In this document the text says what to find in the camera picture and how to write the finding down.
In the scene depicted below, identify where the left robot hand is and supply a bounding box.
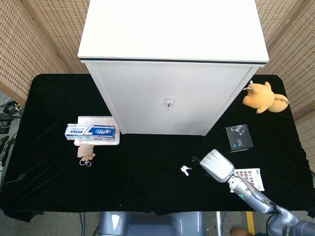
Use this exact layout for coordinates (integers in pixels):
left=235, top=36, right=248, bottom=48
left=0, top=136, right=16, bottom=184

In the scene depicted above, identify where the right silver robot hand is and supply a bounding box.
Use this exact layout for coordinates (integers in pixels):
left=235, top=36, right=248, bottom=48
left=191, top=148, right=235, bottom=183

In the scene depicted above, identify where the white cabinet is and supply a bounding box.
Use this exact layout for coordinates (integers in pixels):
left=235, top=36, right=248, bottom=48
left=77, top=0, right=270, bottom=137

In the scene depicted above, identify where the black product box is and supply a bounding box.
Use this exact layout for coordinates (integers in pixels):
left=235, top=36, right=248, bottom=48
left=224, top=124, right=254, bottom=153

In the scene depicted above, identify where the yellow floor marker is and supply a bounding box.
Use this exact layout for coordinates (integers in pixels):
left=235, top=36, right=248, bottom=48
left=246, top=211, right=255, bottom=234

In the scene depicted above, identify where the brown shoe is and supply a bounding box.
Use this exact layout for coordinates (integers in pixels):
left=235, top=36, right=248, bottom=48
left=230, top=227, right=254, bottom=236

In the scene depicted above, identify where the black velvet table cloth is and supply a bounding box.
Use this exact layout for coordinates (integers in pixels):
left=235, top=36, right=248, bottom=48
left=0, top=73, right=315, bottom=222

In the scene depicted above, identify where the yellow plush toy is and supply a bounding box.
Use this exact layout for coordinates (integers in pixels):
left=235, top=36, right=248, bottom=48
left=242, top=80, right=289, bottom=114

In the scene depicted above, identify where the blue white toothpaste box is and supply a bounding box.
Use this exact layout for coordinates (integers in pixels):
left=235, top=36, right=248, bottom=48
left=64, top=122, right=117, bottom=141

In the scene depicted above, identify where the white spiral notebook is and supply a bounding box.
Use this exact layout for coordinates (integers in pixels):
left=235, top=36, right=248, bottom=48
left=73, top=115, right=121, bottom=147

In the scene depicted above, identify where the woven folding screen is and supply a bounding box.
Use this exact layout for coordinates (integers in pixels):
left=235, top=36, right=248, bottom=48
left=253, top=0, right=315, bottom=174
left=0, top=0, right=90, bottom=106

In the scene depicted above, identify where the bundle of cables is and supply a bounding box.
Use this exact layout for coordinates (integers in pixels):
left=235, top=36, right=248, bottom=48
left=0, top=97, right=23, bottom=135

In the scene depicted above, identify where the beige furry keychain toy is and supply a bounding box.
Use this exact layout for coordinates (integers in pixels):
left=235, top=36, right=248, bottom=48
left=77, top=144, right=96, bottom=168

